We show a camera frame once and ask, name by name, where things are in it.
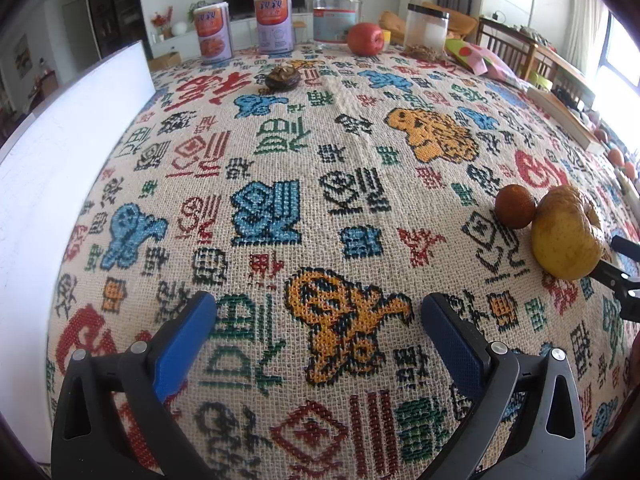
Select white curtain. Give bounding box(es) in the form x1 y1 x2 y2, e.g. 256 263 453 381
565 0 611 66

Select wrinkled yellow apple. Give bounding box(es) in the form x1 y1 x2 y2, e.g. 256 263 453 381
531 185 605 281

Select pile of brown dried snacks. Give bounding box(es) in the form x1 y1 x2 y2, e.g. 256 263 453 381
402 44 446 61

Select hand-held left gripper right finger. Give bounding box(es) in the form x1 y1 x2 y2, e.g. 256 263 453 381
420 292 587 480

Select dark wrinkled fruit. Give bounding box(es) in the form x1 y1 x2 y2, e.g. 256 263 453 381
265 65 302 92

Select right red-label can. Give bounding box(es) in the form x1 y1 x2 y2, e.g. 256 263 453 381
252 0 294 54

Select patterned woven tablecloth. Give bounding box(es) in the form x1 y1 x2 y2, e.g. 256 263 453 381
45 42 640 480

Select floral fabric bag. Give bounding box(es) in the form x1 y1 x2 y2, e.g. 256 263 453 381
445 39 526 81

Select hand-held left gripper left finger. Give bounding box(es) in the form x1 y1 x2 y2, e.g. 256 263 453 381
51 290 221 480

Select glass jar with gold lid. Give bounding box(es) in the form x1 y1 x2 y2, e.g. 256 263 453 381
311 0 362 46

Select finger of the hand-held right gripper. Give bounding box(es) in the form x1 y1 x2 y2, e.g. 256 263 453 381
590 260 640 321
611 236 640 260

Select dark glass display cabinet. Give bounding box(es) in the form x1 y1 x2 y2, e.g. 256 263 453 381
85 0 141 56

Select red-label can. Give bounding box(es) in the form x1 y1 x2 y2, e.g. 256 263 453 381
192 2 234 64
252 0 294 54

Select framed wall picture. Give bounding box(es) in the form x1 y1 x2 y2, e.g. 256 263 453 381
12 35 33 78

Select thick paperback book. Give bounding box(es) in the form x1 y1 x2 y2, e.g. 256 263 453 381
527 87 608 153

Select white television cabinet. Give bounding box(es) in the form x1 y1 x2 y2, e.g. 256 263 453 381
150 10 321 58

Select clear jar with black lid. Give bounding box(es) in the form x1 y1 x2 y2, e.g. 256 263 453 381
404 4 451 53

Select red apple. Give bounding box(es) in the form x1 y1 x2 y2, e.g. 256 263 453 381
347 22 386 57

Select white cardboard box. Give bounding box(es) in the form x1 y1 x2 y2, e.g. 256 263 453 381
0 40 157 466

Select small brown round fruit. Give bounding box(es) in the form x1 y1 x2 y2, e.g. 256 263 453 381
495 184 538 230

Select red flowers in vase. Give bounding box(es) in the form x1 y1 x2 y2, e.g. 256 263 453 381
151 7 173 41

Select bright window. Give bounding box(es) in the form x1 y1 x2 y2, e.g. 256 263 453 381
602 10 640 91

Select left red-label can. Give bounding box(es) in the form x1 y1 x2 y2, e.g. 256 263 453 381
192 2 234 64

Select yellow lounge chair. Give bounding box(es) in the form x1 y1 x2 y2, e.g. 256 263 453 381
378 2 478 43

